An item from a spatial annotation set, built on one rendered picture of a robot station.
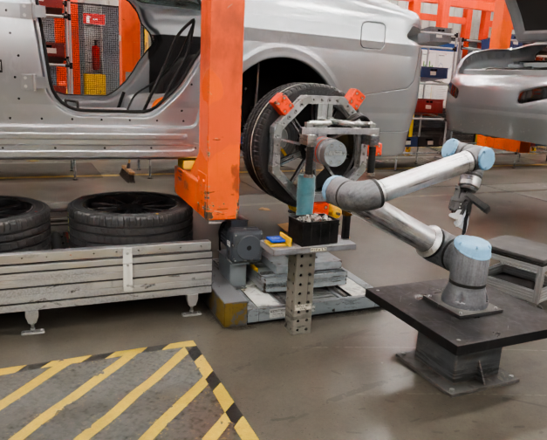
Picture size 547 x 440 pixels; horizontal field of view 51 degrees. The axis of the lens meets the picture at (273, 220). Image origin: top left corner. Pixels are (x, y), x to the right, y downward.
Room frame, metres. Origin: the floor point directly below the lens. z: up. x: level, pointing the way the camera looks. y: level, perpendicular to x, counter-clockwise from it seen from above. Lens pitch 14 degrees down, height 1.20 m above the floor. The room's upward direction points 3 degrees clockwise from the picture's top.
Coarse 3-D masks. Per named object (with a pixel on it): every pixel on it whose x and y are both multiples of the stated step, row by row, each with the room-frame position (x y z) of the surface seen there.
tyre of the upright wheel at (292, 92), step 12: (288, 84) 3.14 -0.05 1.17; (300, 84) 3.03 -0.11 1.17; (312, 84) 2.99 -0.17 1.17; (264, 96) 3.09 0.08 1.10; (288, 96) 2.93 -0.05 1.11; (264, 108) 2.95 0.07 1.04; (252, 120) 2.99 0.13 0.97; (264, 120) 2.88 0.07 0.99; (264, 132) 2.88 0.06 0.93; (252, 144) 2.92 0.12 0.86; (264, 144) 2.88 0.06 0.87; (252, 156) 2.92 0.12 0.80; (264, 156) 2.88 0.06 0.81; (252, 168) 2.97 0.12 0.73; (264, 168) 2.89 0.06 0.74; (264, 180) 2.89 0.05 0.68; (276, 180) 2.91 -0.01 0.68; (276, 192) 2.91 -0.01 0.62; (288, 204) 2.96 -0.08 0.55
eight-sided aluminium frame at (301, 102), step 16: (304, 96) 2.87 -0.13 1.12; (320, 96) 2.91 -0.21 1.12; (336, 96) 2.99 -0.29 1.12; (352, 112) 2.99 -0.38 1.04; (272, 128) 2.83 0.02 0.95; (272, 144) 2.82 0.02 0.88; (272, 160) 2.81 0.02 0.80; (352, 176) 2.99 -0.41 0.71; (288, 192) 2.89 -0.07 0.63; (320, 192) 2.97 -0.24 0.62
